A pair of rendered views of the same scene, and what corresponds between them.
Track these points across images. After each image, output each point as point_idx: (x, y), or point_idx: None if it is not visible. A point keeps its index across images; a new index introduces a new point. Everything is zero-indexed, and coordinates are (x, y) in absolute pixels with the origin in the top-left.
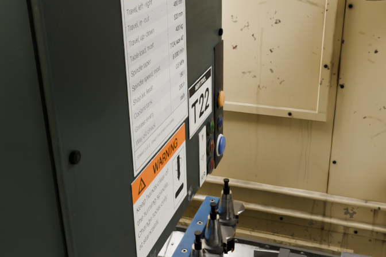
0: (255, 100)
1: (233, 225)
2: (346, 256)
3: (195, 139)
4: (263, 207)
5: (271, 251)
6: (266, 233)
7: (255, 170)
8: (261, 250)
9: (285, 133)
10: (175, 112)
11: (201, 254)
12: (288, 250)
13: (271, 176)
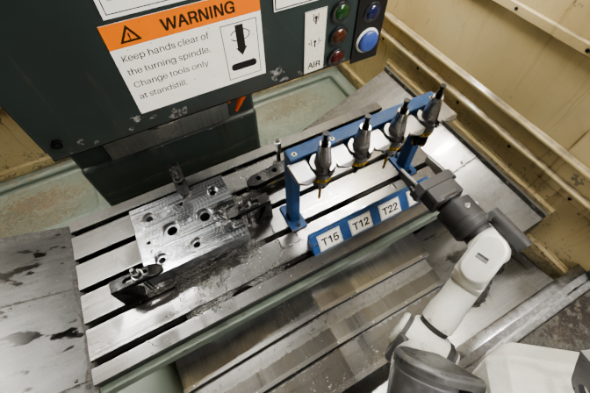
0: (559, 17)
1: (428, 127)
2: (495, 214)
3: (295, 17)
4: (499, 128)
5: (439, 167)
6: (488, 150)
7: (513, 91)
8: (432, 160)
9: (567, 70)
10: None
11: (364, 134)
12: (451, 175)
13: (523, 106)
